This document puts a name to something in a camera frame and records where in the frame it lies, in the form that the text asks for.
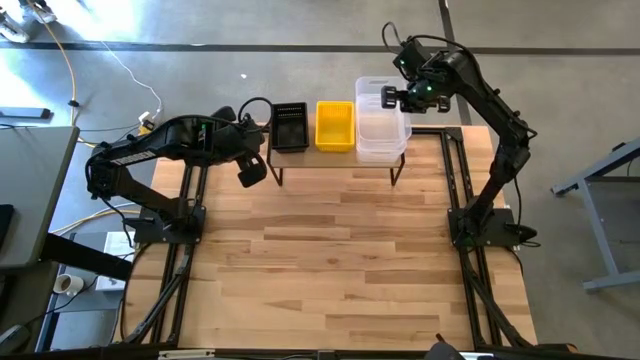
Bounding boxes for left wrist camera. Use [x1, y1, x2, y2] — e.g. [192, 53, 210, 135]
[212, 105, 241, 129]

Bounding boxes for black left camera cable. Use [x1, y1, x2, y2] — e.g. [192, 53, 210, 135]
[238, 96, 275, 135]

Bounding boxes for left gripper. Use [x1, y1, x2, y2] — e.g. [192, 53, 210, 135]
[222, 124, 269, 189]

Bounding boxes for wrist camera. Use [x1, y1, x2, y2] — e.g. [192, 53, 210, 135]
[397, 35, 435, 76]
[212, 105, 241, 129]

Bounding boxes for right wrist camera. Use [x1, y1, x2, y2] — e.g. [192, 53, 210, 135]
[397, 35, 435, 76]

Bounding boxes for black desk beam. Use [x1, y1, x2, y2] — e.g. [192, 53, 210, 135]
[39, 232, 135, 282]

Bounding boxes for black aluminium frame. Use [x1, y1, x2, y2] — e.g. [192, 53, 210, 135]
[112, 122, 576, 360]

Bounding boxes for white floor cable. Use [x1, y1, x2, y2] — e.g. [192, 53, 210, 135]
[99, 39, 164, 121]

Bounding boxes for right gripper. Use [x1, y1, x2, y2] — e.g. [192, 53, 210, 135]
[380, 79, 451, 114]

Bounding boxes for black camera cable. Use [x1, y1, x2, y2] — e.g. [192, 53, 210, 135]
[381, 20, 474, 57]
[238, 96, 275, 135]

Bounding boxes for white mug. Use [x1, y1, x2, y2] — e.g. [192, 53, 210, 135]
[52, 273, 85, 296]

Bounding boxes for blue-grey metal table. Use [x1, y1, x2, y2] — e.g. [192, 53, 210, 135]
[549, 137, 640, 294]

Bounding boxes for black right camera cable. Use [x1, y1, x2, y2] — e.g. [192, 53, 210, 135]
[381, 20, 474, 57]

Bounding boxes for wooden shelf black legs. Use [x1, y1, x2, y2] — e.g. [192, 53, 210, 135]
[265, 106, 407, 187]

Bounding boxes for grey computer mouse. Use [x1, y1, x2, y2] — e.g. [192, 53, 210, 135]
[0, 324, 32, 354]

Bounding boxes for grey desk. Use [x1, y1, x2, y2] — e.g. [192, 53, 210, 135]
[0, 125, 80, 271]

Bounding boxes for person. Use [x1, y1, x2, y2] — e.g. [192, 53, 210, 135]
[0, 0, 59, 44]

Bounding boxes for yellow floor cable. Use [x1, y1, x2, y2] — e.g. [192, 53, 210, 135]
[24, 0, 151, 152]

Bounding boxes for black flat bar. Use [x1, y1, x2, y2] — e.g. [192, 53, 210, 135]
[0, 106, 53, 121]

